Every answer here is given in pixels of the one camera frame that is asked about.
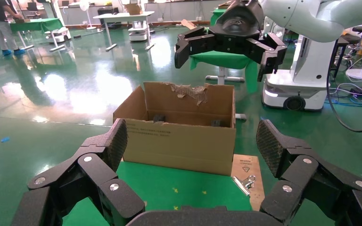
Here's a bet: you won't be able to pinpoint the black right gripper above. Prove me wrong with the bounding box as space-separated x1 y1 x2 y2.
174 0 288 83

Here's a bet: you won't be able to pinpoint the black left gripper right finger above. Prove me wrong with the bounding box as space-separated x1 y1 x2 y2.
255 119 362 226

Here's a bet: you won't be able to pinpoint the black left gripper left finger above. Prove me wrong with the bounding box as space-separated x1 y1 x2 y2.
10 118 146 226

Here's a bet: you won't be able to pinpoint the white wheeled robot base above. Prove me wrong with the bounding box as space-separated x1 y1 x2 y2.
261 33 336 112

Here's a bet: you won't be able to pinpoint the large open cardboard carton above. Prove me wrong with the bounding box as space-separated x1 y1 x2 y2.
113 81 237 177

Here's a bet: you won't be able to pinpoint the distant cardboard box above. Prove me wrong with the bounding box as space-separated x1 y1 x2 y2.
125 3 143 16

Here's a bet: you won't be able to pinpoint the green covered table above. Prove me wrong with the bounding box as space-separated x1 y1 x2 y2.
189 8 260 94
9 18 65 52

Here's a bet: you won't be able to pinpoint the silver binder clip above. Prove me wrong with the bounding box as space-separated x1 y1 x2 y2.
231 174 257 196

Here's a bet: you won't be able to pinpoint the green table cloth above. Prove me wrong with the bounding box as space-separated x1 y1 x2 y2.
60 161 253 226

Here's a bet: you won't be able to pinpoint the small white cart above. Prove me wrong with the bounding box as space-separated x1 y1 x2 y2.
128 20 148 43

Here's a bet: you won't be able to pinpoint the white work table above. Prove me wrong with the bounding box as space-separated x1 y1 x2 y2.
93 11 156 52

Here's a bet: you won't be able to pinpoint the black stool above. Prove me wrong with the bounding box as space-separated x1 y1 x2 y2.
334 26 362 77

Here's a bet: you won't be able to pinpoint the black equipment case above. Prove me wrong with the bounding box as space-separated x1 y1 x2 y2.
97 7 120 29

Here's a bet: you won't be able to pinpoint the white low cart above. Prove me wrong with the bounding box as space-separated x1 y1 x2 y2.
45 27 72 52

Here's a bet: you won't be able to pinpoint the person in dark shirt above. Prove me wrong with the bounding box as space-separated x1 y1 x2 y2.
0 0 26 57

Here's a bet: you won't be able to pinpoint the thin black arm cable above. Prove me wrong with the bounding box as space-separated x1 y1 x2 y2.
325 51 362 134

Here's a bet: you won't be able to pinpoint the tangled floor cables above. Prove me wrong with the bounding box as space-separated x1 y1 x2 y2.
328 81 362 118

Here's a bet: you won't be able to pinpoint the white pedestal fan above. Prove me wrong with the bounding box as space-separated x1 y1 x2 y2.
79 0 98 31

